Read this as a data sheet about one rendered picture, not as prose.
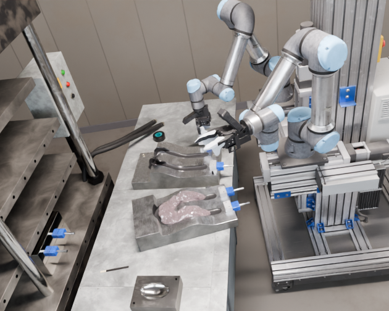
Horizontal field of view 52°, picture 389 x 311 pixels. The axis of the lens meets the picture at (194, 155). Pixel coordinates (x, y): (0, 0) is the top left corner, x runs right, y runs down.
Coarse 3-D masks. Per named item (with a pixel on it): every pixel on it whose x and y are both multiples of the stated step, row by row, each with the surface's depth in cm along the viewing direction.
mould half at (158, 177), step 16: (160, 144) 236; (176, 144) 238; (144, 160) 239; (176, 160) 228; (192, 160) 228; (208, 160) 225; (144, 176) 228; (160, 176) 220; (176, 176) 219; (192, 176) 218; (208, 176) 217
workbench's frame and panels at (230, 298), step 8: (224, 120) 267; (232, 184) 224; (232, 200) 270; (232, 232) 259; (232, 240) 256; (232, 248) 253; (232, 256) 250; (232, 264) 248; (232, 272) 245; (232, 280) 243; (232, 288) 240; (232, 296) 238; (232, 304) 236
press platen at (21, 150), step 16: (16, 128) 209; (32, 128) 206; (48, 128) 203; (0, 144) 200; (16, 144) 197; (32, 144) 195; (48, 144) 201; (0, 160) 189; (16, 160) 187; (32, 160) 186; (0, 176) 180; (16, 176) 178; (0, 192) 172; (16, 192) 173; (0, 208) 164
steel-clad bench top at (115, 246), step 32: (160, 128) 272; (192, 128) 266; (128, 160) 251; (224, 160) 236; (128, 192) 230; (160, 192) 225; (128, 224) 211; (96, 256) 199; (128, 256) 195; (160, 256) 192; (192, 256) 189; (224, 256) 186; (96, 288) 185; (128, 288) 182; (192, 288) 176; (224, 288) 174
